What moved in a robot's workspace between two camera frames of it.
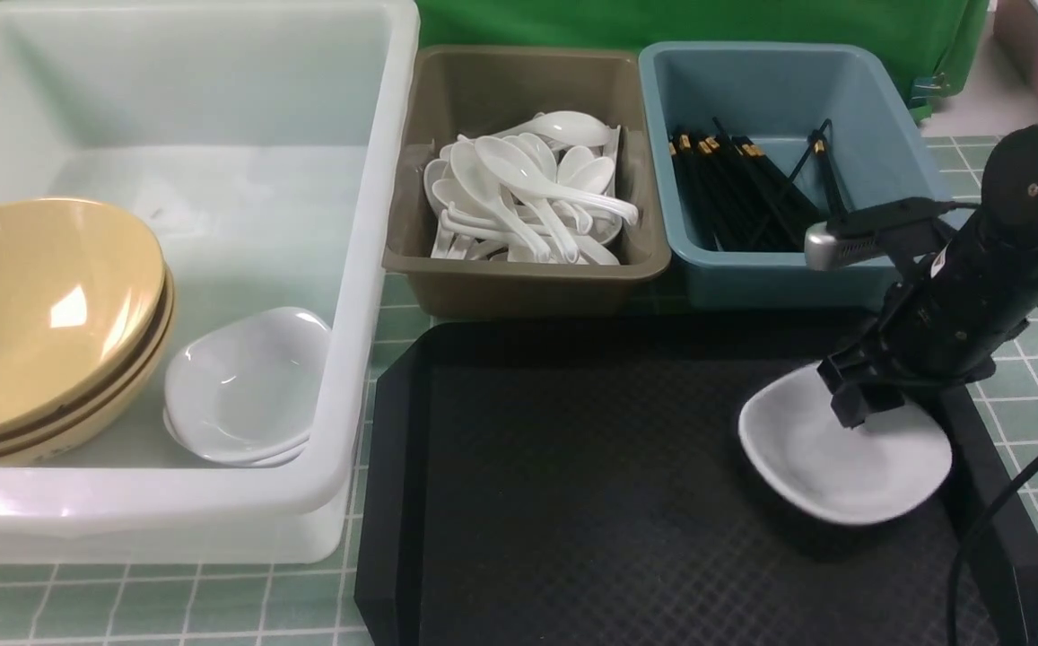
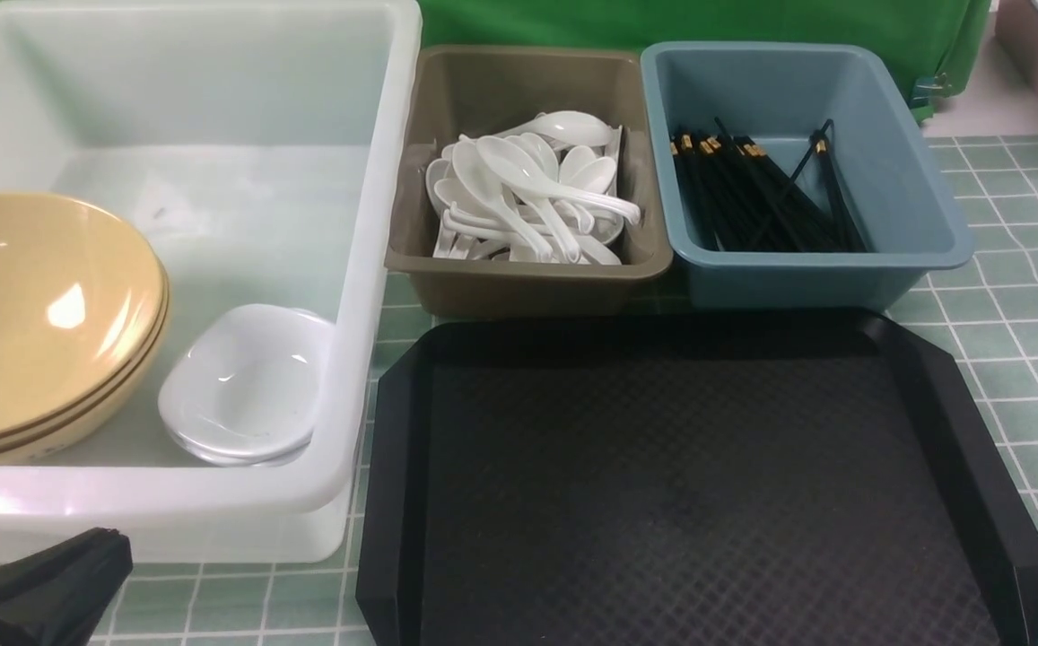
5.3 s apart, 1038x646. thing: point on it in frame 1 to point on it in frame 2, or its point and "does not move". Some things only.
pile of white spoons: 544,190 does not move
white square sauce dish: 890,462 to 242,384
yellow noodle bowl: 47,303 does not move
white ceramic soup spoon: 511,166 does not move
